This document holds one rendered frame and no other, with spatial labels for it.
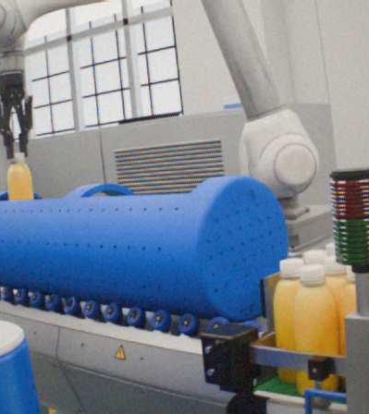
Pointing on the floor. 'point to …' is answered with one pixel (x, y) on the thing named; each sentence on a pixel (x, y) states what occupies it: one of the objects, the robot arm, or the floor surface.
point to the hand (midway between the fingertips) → (16, 146)
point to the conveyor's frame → (264, 404)
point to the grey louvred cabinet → (163, 154)
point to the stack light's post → (366, 362)
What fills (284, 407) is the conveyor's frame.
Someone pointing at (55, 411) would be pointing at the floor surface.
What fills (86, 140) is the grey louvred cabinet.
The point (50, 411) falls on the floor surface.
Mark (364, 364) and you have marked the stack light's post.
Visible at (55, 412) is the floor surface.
